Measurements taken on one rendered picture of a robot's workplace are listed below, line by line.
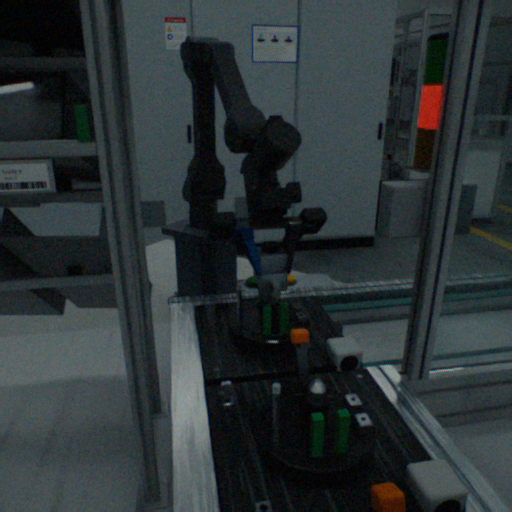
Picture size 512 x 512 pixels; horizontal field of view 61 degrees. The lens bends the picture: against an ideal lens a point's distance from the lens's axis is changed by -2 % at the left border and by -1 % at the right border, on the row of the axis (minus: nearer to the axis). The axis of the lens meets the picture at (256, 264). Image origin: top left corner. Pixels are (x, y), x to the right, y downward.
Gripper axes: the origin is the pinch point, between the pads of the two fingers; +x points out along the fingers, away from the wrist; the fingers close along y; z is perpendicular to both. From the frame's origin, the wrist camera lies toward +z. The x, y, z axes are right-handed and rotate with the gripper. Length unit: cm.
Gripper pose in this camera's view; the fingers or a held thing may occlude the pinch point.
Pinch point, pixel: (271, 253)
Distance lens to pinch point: 69.2
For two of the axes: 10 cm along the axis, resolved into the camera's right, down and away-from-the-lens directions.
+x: 1.2, 9.4, -3.1
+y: 9.8, -0.7, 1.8
